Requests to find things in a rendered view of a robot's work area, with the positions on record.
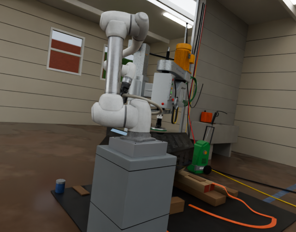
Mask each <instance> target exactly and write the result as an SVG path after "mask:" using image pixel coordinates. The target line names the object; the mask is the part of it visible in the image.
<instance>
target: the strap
mask: <svg viewBox="0 0 296 232"><path fill-rule="evenodd" d="M212 184H214V185H218V186H221V187H223V188H224V189H225V190H226V188H225V187H224V186H222V185H219V184H215V183H212ZM226 192H227V191H226ZM227 194H228V193H227ZM228 196H230V197H232V198H234V199H237V200H239V201H241V202H243V203H244V204H245V205H246V206H247V207H248V208H249V209H250V210H252V209H251V208H250V207H249V206H248V205H247V204H246V203H245V202H244V201H243V200H241V199H239V198H236V197H233V196H231V195H230V194H228ZM189 206H191V207H193V208H195V209H197V210H200V211H202V212H204V213H207V214H209V215H212V216H215V217H217V218H220V219H223V220H226V221H229V222H232V223H236V224H239V225H242V226H248V227H252V228H262V229H264V228H271V227H274V226H275V225H276V222H277V219H275V218H274V217H272V216H268V215H264V214H261V213H258V212H256V211H254V210H252V211H253V212H255V213H257V214H259V215H262V216H265V217H269V218H272V222H271V223H270V224H269V225H265V226H254V225H248V224H243V223H240V222H236V221H233V220H229V219H227V218H224V217H221V216H218V215H215V214H212V213H210V212H207V211H205V210H202V209H200V208H198V207H196V206H193V205H191V204H189Z"/></svg>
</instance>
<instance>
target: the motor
mask: <svg viewBox="0 0 296 232"><path fill-rule="evenodd" d="M191 48H192V46H191V45H190V44H187V43H178V44H177V45H176V51H175V57H174V62H175V63H176V64H177V65H179V66H180V67H181V68H182V69H183V70H186V71H188V72H189V73H190V74H192V73H191V72H190V71H189V64H194V62H195V56H194V54H191Z"/></svg>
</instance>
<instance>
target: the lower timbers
mask: <svg viewBox="0 0 296 232"><path fill-rule="evenodd" d="M173 186H175V187H177V188H179V189H181V190H183V191H184V192H186V193H188V194H190V195H192V196H194V197H196V198H198V199H200V200H202V201H204V202H207V203H208V204H210V205H212V206H214V207H216V206H218V205H221V204H224V203H225V201H226V197H229V198H232V197H230V196H228V194H230V195H231V196H233V197H237V196H238V191H237V190H234V189H231V188H229V187H226V190H225V189H222V188H219V187H217V186H214V190H212V191H208V192H205V193H202V192H200V191H198V190H196V189H194V188H191V187H189V186H187V185H185V184H183V183H180V182H178V181H176V180H174V182H173ZM226 191H227V192H226ZM227 193H228V194H227ZM232 199H234V198H232Z"/></svg>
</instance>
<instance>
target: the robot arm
mask: <svg viewBox="0 0 296 232"><path fill-rule="evenodd" d="M100 28H101V29H102V30H103V31H105V32H106V36H107V38H108V46H107V60H106V61H105V62H104V63H103V69H104V70H105V71H106V80H105V93H104V94H103V95H101V97H100V100H99V102H96V103H94V104H93V106H92V108H91V116H92V121H94V122H95V123H97V124H100V125H102V126H105V127H111V128H127V129H128V130H127V135H124V136H121V137H120V139H127V140H131V141H135V142H146V141H156V139H155V138H152V137H151V134H150V128H151V108H150V105H149V103H148V101H146V100H142V99H133V100H131V101H130V103H129V104H127V105H124V103H126V102H127V99H128V97H123V98H122V97H121V96H122V94H123V93H125V94H129V93H128V90H129V87H130V85H131V83H132V80H133V78H134V76H135V72H136V65H135V64H134V63H132V62H128V63H127V64H126V65H122V59H123V58H125V57H127V56H129V55H132V54H134V53H136V52H137V51H138V50H139V48H140V47H141V45H142V43H143V42H144V40H145V38H146V36H147V34H148V29H149V19H148V16H147V14H146V13H144V12H139V13H137V14H129V13H126V12H119V11H107V12H104V13H102V14H101V19H100ZM127 35H131V36H132V45H131V46H130V47H128V48H126V49H124V50H123V43H124V40H125V38H126V36H127ZM121 76H122V77H123V79H122V81H121ZM120 82H121V83H122V84H121V86H120Z"/></svg>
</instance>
